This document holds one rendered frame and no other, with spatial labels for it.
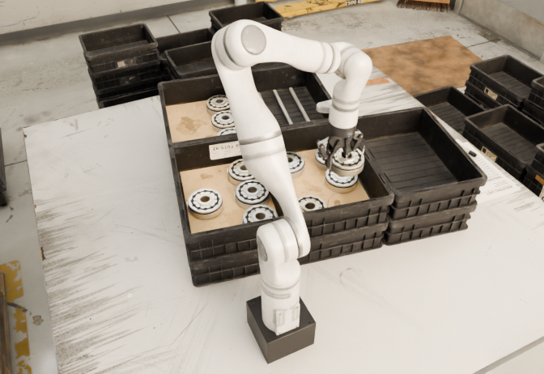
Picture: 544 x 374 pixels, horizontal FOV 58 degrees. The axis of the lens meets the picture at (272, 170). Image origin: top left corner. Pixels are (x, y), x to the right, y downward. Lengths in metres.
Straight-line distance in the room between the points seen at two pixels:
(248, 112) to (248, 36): 0.15
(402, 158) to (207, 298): 0.80
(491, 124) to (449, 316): 1.52
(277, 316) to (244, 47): 0.62
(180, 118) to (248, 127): 0.91
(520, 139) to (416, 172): 1.17
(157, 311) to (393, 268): 0.70
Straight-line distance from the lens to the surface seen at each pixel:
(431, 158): 1.77
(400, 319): 1.46
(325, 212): 1.37
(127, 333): 1.45
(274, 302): 1.18
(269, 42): 1.01
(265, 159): 1.00
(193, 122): 1.86
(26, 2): 4.61
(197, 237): 1.31
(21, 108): 3.81
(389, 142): 1.80
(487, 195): 1.88
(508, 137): 2.78
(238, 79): 1.05
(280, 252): 1.03
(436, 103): 3.10
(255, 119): 1.00
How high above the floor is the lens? 1.91
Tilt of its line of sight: 41 degrees down
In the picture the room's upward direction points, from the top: straight up
